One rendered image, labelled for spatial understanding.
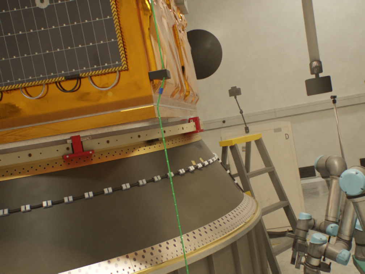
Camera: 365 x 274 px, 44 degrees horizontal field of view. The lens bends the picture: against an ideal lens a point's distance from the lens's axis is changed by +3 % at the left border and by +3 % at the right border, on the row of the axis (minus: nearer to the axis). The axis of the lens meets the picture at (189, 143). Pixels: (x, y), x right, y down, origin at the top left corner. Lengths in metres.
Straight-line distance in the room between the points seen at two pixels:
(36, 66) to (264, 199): 4.61
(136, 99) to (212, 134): 8.22
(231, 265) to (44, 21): 1.32
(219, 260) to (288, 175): 3.96
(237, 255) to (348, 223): 0.63
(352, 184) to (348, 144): 7.97
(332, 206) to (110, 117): 1.60
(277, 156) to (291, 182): 0.38
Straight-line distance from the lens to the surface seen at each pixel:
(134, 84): 1.67
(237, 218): 2.24
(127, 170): 1.99
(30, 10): 1.79
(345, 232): 2.49
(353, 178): 2.24
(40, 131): 1.79
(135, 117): 1.67
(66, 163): 1.97
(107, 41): 1.67
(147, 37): 1.73
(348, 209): 2.45
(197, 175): 2.21
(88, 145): 1.95
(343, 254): 2.40
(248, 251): 2.35
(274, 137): 5.90
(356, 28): 10.38
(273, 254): 3.62
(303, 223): 2.89
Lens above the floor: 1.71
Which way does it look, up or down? 3 degrees down
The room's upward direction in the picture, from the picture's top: 10 degrees counter-clockwise
